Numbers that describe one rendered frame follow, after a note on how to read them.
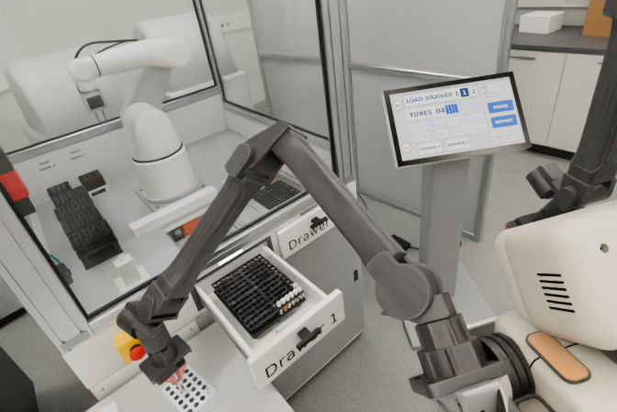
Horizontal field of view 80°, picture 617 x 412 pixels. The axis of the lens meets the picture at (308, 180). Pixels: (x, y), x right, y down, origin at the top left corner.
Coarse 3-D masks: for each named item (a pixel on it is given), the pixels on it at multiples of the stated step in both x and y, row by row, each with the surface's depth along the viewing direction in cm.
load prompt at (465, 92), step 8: (448, 88) 145; (456, 88) 145; (464, 88) 145; (472, 88) 145; (408, 96) 145; (416, 96) 145; (424, 96) 145; (432, 96) 145; (440, 96) 145; (448, 96) 145; (456, 96) 145; (464, 96) 145; (472, 96) 145; (408, 104) 145; (416, 104) 145; (424, 104) 144
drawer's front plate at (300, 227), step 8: (320, 208) 130; (304, 216) 128; (312, 216) 128; (320, 216) 131; (296, 224) 124; (304, 224) 127; (328, 224) 136; (280, 232) 122; (288, 232) 123; (296, 232) 126; (304, 232) 129; (312, 232) 131; (320, 232) 134; (280, 240) 122; (288, 240) 125; (280, 248) 125; (288, 248) 126; (296, 248) 128
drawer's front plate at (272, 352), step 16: (320, 304) 95; (336, 304) 98; (304, 320) 91; (320, 320) 96; (288, 336) 89; (320, 336) 98; (256, 352) 85; (272, 352) 87; (304, 352) 96; (256, 368) 85; (272, 368) 89; (256, 384) 88
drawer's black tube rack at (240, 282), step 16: (256, 256) 117; (240, 272) 112; (256, 272) 112; (272, 272) 111; (224, 288) 108; (240, 288) 107; (256, 288) 106; (272, 288) 105; (288, 288) 104; (224, 304) 106; (240, 304) 102; (256, 304) 101; (272, 304) 100; (240, 320) 101; (272, 320) 100; (256, 336) 96
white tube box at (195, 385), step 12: (192, 372) 97; (168, 384) 95; (192, 384) 94; (204, 384) 94; (168, 396) 93; (180, 396) 92; (192, 396) 92; (204, 396) 92; (216, 396) 93; (180, 408) 90; (192, 408) 89; (204, 408) 90
